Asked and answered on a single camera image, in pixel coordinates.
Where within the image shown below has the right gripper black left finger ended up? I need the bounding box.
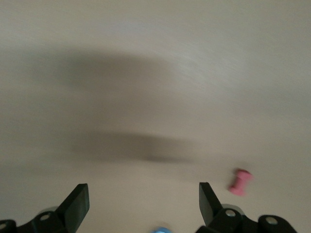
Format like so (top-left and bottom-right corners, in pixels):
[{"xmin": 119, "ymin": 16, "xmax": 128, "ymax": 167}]
[{"xmin": 0, "ymin": 183, "xmax": 90, "ymax": 233}]

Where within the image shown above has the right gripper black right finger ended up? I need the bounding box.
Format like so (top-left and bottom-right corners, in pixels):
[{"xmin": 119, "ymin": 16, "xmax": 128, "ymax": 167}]
[{"xmin": 195, "ymin": 182, "xmax": 299, "ymax": 233}]

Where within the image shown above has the blue letter c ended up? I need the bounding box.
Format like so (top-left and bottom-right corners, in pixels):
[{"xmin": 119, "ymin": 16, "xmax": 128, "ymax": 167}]
[{"xmin": 149, "ymin": 225, "xmax": 172, "ymax": 233}]

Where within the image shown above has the red letter I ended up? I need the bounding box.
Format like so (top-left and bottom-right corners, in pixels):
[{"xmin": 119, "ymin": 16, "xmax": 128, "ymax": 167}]
[{"xmin": 228, "ymin": 168, "xmax": 255, "ymax": 197}]

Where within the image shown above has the brown table cover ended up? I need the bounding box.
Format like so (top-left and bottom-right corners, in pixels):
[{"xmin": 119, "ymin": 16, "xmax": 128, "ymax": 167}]
[{"xmin": 0, "ymin": 0, "xmax": 311, "ymax": 233}]

